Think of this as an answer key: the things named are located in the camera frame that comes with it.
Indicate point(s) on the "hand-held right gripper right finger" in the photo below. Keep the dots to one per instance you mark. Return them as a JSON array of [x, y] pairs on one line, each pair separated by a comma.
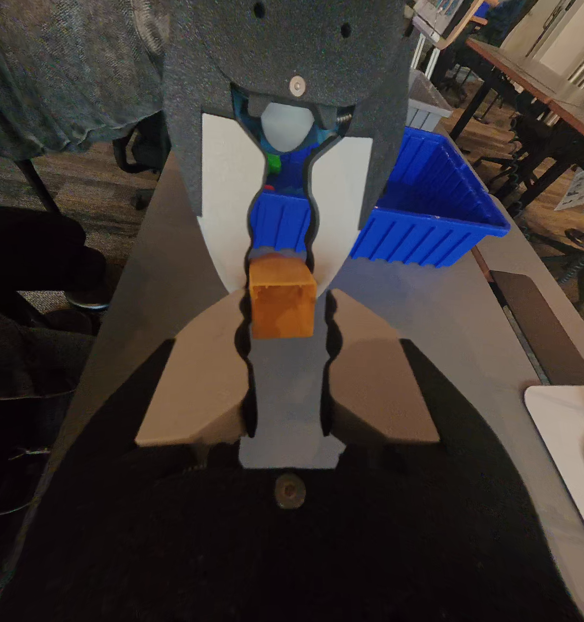
[[379, 388]]

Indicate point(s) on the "orange single-stud mega block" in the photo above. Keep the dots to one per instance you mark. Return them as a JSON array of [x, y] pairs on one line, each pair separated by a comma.
[[282, 311]]

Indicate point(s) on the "person's grey sweater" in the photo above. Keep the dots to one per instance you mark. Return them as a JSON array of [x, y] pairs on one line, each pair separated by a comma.
[[54, 63]]

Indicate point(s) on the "long brown table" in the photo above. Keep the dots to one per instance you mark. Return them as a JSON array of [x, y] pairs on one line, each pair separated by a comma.
[[539, 80]]

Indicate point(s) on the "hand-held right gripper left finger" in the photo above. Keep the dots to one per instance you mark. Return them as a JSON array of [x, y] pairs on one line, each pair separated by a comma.
[[195, 388]]

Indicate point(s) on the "grey ribbed plastic bin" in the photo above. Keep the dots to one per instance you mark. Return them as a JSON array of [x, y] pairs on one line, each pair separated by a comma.
[[425, 111]]

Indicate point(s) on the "green two-stud mega block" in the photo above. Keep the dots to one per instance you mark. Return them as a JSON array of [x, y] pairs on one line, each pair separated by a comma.
[[274, 164]]

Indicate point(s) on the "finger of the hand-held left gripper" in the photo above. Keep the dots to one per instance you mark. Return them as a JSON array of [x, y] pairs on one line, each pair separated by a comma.
[[340, 194], [224, 194]]

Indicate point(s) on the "person's dark trousers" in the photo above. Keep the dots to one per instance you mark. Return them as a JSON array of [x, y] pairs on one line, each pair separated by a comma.
[[25, 340]]

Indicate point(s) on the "blue ribbed plastic bin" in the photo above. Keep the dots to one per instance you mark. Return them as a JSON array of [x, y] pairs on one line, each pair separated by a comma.
[[418, 233]]

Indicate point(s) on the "black office chair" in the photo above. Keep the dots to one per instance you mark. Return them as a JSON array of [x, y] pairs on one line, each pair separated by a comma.
[[583, 252], [530, 133]]

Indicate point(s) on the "white printed paper sheet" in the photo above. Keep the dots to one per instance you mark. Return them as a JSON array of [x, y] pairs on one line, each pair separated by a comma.
[[576, 192]]

